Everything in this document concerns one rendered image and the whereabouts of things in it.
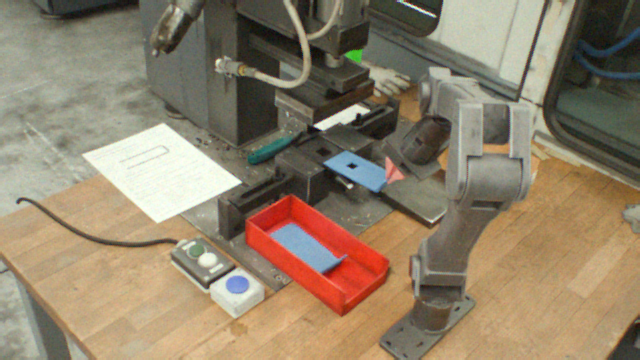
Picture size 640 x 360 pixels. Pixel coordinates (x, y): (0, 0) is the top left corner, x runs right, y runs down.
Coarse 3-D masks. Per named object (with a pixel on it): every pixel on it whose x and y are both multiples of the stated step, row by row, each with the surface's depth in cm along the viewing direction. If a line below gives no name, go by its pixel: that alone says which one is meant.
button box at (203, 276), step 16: (64, 224) 120; (96, 240) 117; (112, 240) 117; (160, 240) 118; (176, 240) 117; (192, 240) 115; (176, 256) 112; (192, 256) 112; (224, 256) 113; (192, 272) 110; (208, 272) 109; (224, 272) 110; (208, 288) 109
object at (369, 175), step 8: (344, 152) 131; (328, 160) 128; (336, 160) 128; (344, 160) 129; (352, 160) 129; (360, 160) 129; (336, 168) 126; (344, 168) 126; (360, 168) 126; (368, 168) 126; (376, 168) 126; (352, 176) 124; (360, 176) 124; (368, 176) 124; (376, 176) 124; (384, 176) 124; (368, 184) 121; (376, 184) 122; (384, 184) 120; (376, 192) 120
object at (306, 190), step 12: (324, 156) 134; (360, 156) 135; (288, 168) 128; (300, 180) 127; (312, 180) 125; (324, 180) 129; (288, 192) 131; (300, 192) 128; (312, 192) 128; (324, 192) 131; (312, 204) 130
